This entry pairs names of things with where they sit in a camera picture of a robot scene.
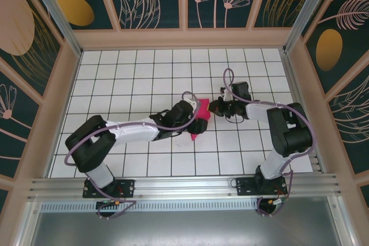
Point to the pink paper sheet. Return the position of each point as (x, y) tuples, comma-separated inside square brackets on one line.
[(204, 109)]

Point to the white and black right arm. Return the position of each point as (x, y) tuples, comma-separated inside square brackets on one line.
[(291, 133)]

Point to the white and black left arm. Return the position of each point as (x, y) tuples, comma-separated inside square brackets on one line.
[(86, 148)]

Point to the grey metal sheet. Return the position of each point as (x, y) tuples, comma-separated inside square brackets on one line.
[(184, 228)]

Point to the yellow power connector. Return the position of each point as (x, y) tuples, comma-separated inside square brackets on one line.
[(117, 201), (271, 201)]

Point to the dark panel orange circle, leaves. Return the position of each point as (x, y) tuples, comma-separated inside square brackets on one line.
[(170, 4)]

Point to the dark panel pink fern outlines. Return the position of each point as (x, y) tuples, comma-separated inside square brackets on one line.
[(351, 119)]

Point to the dark panel orange ellipse, fern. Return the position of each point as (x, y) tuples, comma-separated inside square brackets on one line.
[(346, 41)]

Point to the dark panel pink flower outlines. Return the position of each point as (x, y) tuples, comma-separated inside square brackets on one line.
[(14, 130)]

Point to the dark panel beige circle, gold lines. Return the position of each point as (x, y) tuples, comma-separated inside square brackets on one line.
[(17, 27)]

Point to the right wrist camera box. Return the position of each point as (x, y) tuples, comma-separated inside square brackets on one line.
[(227, 94)]

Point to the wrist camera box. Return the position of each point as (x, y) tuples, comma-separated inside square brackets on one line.
[(227, 94), (191, 102)]

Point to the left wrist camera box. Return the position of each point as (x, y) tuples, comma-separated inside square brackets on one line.
[(191, 102)]

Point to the aluminium side rail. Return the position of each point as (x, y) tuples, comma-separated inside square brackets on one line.
[(291, 79)]

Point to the long aluminium base rail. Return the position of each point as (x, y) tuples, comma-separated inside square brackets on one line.
[(184, 187)]

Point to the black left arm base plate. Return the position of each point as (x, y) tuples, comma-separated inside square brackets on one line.
[(127, 188)]

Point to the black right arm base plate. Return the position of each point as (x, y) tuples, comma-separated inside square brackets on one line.
[(245, 187)]

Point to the aluminium corner post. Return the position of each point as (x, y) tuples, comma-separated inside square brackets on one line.
[(57, 18), (305, 12)]

